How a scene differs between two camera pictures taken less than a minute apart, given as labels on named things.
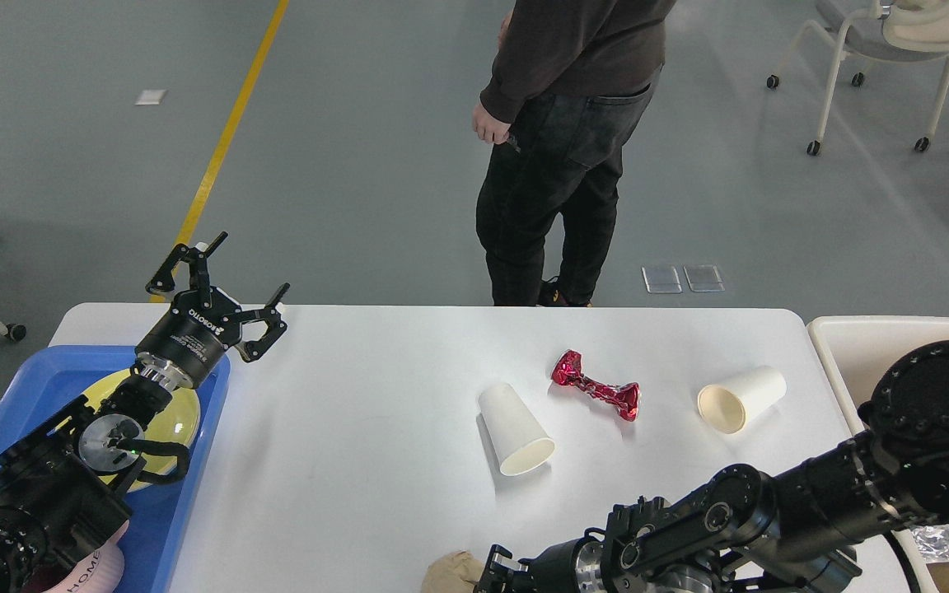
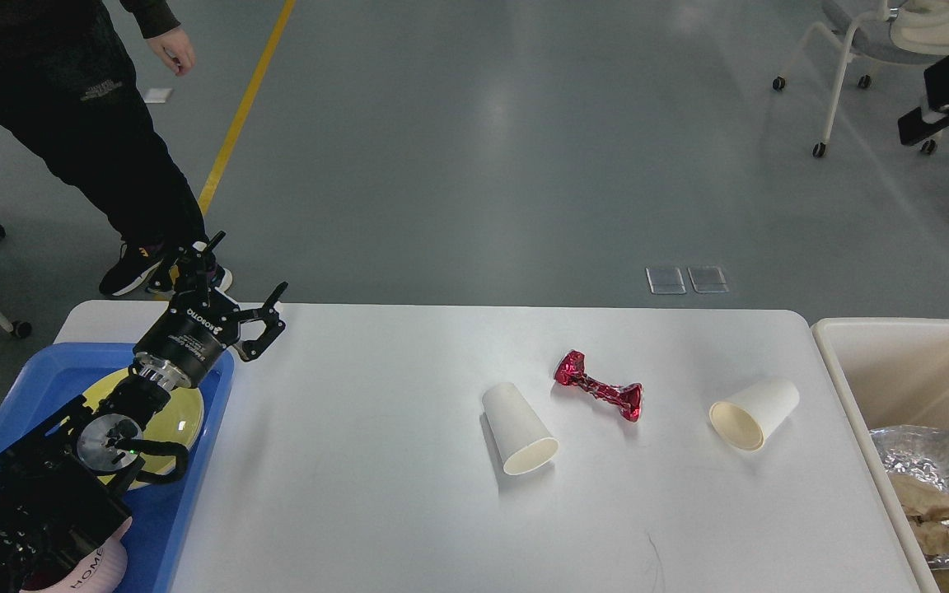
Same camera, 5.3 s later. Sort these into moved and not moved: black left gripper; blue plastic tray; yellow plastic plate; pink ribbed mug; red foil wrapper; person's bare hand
Moved: person's bare hand
Not moved: pink ribbed mug; black left gripper; red foil wrapper; yellow plastic plate; blue plastic tray
